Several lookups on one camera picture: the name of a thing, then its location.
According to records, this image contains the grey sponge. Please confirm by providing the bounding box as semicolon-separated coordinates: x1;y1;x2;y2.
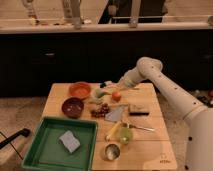
59;131;80;153

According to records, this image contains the white green cup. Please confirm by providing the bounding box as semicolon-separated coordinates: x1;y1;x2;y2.
91;88;109;103

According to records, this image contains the black handle tool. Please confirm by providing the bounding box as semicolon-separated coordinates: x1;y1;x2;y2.
0;128;31;149

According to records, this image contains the person in dark clothes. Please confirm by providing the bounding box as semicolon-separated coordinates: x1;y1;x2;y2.
98;0;167;24

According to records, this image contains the bunch of brown grapes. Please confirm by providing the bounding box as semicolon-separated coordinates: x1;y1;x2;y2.
90;103;110;118

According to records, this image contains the wooden table board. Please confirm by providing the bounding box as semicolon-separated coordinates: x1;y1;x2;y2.
42;82;179;171

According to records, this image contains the brown block sponge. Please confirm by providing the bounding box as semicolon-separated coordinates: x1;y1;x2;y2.
129;104;149;116

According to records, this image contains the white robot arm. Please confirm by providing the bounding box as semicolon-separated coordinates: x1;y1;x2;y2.
116;57;213;171

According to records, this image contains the yellow handled knife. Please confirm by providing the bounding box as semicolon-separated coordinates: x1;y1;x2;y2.
105;121;121;141

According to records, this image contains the small dish brush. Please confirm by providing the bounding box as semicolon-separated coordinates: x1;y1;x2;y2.
99;80;140;91

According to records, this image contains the green plastic cup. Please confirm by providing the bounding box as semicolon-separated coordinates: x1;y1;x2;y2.
119;127;133;144

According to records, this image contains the grey cloth piece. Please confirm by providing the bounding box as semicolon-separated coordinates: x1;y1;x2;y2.
105;106;124;122

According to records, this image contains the green plastic tray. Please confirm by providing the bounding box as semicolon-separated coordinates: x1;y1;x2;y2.
22;117;98;171

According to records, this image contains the orange fruit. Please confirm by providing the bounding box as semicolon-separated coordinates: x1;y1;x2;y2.
112;91;121;102

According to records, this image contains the dark maroon bowl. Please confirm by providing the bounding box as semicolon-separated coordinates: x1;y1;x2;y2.
61;97;84;118

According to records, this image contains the small steel cup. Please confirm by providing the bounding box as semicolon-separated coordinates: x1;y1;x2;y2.
104;144;120;161

